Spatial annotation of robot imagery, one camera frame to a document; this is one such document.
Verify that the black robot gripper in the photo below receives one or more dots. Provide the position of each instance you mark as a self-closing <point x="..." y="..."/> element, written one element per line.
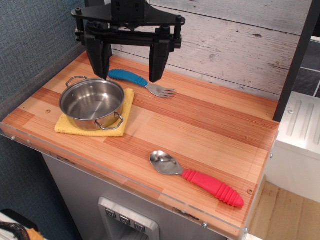
<point x="128" y="22"/>

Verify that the blue handled metal fork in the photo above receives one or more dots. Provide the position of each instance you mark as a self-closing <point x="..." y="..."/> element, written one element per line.
<point x="154" y="89"/>

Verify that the small stainless steel pot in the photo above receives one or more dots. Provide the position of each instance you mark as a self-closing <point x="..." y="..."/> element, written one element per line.
<point x="93" y="104"/>

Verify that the yellow folded cloth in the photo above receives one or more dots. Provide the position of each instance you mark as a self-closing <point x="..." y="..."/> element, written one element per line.
<point x="64" y="126"/>

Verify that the clear acrylic edge guard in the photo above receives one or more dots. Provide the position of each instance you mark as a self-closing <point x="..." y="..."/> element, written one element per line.
<point x="126" y="164"/>

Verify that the grey toy fridge cabinet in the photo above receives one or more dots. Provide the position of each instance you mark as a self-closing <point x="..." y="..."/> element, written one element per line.
<point x="81" y="192"/>

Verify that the silver dispenser panel with buttons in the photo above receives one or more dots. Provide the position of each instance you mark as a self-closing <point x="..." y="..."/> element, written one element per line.
<point x="122" y="223"/>

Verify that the white toy sink drainboard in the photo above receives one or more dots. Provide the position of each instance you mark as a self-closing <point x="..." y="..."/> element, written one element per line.
<point x="294" y="160"/>

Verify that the orange and black object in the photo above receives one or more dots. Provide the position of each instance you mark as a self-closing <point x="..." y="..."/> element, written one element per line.
<point x="14" y="226"/>

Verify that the red handled metal spoon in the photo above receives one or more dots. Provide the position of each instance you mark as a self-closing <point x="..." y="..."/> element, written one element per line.
<point x="165" y="164"/>

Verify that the black right upright post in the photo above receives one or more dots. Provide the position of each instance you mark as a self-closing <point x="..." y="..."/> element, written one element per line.
<point x="301" y="49"/>

